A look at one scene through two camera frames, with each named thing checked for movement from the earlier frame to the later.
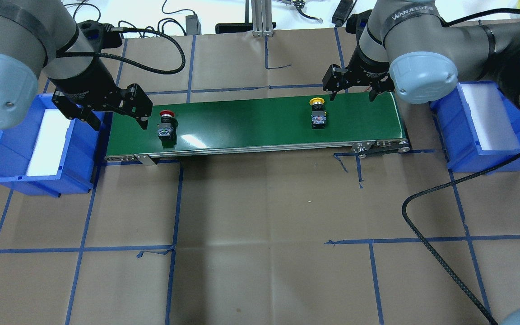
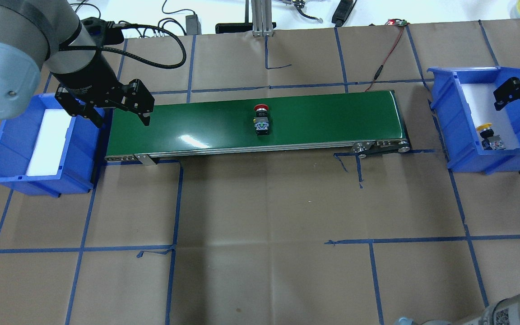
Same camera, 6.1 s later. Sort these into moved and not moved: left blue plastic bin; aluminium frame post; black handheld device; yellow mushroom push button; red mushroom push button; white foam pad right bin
Moved: red mushroom push button; yellow mushroom push button
Not moved: left blue plastic bin; black handheld device; white foam pad right bin; aluminium frame post
